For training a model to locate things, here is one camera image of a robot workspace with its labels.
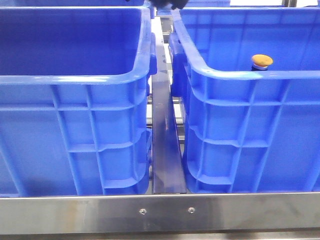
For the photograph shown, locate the blue plastic crate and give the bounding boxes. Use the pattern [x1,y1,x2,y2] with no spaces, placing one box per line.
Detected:
[0,6,157,198]
[170,7,320,194]

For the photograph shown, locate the blue crate rear right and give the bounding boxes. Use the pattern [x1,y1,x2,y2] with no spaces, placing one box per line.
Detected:
[155,0,231,17]

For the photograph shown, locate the stainless steel front rail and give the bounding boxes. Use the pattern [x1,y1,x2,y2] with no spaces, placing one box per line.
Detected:
[0,192,320,235]

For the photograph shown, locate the dark metal divider bar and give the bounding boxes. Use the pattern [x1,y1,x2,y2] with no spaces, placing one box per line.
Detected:
[152,32,187,194]

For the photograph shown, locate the blue plastic crate left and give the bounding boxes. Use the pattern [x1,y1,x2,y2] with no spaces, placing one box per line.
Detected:
[0,6,157,198]

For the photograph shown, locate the yellow push button switch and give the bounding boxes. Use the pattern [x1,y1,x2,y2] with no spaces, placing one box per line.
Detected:
[251,54,274,71]

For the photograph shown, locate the blue plastic crate right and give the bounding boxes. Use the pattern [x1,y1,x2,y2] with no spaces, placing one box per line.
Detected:
[170,7,320,194]

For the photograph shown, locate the blue crate rear left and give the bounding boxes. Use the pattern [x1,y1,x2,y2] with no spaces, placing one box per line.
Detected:
[0,0,155,19]

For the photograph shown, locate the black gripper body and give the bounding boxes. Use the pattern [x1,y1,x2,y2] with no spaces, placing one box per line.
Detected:
[124,0,189,11]

